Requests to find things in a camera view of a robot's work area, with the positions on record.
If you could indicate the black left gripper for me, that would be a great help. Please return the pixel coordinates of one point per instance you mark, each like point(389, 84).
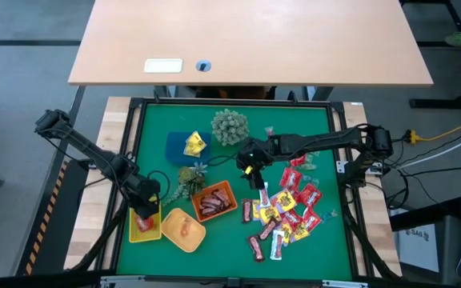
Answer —
point(144, 196)

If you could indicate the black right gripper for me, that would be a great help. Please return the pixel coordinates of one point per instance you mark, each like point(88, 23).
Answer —
point(254, 154)

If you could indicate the white candy bar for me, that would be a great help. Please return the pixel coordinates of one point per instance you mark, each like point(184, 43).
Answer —
point(277, 245)
point(263, 197)

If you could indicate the yellow candy packet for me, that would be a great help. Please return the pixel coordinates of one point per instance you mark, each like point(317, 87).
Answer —
point(192, 151)
point(286, 234)
point(196, 140)
point(256, 210)
point(269, 214)
point(300, 233)
point(284, 201)

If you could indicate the brown Snickers candy bar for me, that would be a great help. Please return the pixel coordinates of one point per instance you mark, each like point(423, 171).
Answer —
point(247, 210)
point(268, 229)
point(220, 197)
point(256, 248)
point(210, 204)
point(210, 211)

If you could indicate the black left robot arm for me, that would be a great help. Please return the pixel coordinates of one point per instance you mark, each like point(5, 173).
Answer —
point(90, 154)

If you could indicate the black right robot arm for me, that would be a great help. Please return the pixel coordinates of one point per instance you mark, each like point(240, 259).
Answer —
point(326, 140)

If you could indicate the clear blue candy wrapper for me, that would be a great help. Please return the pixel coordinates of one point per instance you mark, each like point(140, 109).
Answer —
point(329, 216)

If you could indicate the yellow slotted plastic basket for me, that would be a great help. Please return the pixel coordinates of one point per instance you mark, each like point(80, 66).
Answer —
point(134, 236)

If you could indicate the spiky green succulent plant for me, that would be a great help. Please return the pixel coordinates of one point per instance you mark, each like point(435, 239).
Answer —
point(188, 180)

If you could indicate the orange slotted plastic basket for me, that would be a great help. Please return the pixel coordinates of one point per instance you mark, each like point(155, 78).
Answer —
point(195, 198)

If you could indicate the blue plastic tray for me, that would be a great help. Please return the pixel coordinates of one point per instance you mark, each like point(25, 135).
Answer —
point(174, 148)

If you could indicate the tan oval plastic bin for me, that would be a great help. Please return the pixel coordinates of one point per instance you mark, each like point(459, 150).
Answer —
point(182, 240)

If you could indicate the round pale green succulent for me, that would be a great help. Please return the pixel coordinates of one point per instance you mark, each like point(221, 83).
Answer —
point(230, 127)

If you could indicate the aluminium profile bar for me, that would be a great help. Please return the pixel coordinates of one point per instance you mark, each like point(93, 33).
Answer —
point(122, 281)
point(344, 284)

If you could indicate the hazard-striped black floor plate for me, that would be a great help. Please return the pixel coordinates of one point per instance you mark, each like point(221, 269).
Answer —
point(46, 216)

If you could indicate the white rectangular desk plate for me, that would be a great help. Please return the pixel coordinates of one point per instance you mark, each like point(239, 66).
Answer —
point(163, 66)

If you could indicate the light wooden desk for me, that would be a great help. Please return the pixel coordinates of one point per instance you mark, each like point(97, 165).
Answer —
point(254, 40)

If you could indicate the person's foot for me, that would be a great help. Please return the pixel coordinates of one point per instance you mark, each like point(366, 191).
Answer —
point(460, 38)

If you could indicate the black frame clip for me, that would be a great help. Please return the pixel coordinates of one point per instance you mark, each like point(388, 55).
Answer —
point(292, 96)

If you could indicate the black table leg frame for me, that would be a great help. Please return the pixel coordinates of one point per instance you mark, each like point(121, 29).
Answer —
point(446, 103)

